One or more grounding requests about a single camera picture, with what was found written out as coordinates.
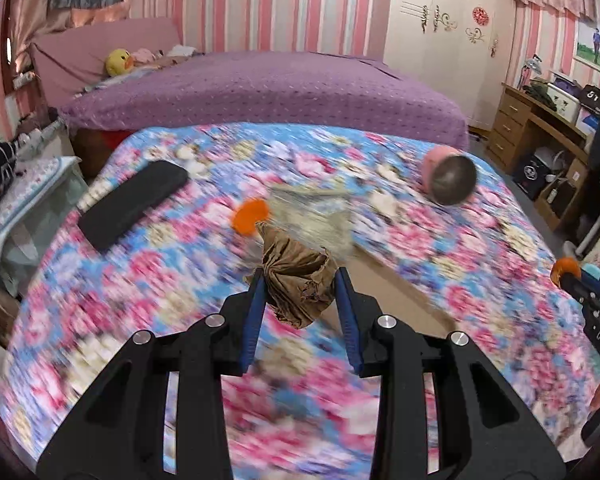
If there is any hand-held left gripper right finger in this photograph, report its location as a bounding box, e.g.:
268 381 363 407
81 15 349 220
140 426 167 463
334 266 567 480

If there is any black box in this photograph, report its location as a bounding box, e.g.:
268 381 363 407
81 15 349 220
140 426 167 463
512 157 551 200

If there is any white fan stand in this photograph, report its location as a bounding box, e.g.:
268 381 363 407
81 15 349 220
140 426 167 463
562 200 600 261

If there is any white storage box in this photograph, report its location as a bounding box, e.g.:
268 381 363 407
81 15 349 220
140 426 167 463
545 82 583 123

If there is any purple dotted bedspread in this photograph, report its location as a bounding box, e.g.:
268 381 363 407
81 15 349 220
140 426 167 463
57 51 471 153

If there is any wall photo poster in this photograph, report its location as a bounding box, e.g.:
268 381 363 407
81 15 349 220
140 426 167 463
574 20 600 78

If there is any brown paper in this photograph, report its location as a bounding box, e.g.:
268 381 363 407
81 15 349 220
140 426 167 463
245 222 338 330

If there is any desk lamp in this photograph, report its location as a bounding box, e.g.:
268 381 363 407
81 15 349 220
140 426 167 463
517 52 543 91

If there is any cloth covered nightstand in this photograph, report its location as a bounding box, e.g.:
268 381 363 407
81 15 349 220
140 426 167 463
0 155 83 296

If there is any pink bed headboard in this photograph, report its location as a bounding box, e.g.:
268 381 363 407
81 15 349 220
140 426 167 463
30 16 183 108

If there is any small cardboard box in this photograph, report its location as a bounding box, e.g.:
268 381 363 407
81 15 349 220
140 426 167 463
562 157 588 183

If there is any yellow duck plush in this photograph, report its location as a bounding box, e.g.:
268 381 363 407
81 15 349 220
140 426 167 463
105 48 133 78

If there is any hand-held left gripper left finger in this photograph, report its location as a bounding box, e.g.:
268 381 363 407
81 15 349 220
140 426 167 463
36 267 268 480

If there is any orange peel piece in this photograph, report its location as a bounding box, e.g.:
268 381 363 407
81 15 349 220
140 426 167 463
550 257 581 288
231 199 271 235

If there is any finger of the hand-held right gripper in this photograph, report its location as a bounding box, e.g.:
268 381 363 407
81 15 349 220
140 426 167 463
559 270 600 311

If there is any grey-beige flat cloth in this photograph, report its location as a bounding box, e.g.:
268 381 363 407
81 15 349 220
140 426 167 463
352 254 456 332

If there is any white wardrobe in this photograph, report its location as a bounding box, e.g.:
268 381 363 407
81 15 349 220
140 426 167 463
382 0 516 131

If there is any black flat case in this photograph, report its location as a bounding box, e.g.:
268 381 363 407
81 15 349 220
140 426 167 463
77 160 190 253

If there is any peach curtain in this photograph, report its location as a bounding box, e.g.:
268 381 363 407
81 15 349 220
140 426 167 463
5 0 56 68

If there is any pink mug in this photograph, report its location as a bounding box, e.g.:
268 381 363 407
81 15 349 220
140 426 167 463
421 145 478 207

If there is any wooden desk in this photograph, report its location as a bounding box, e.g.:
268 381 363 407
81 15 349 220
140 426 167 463
485 82 596 233

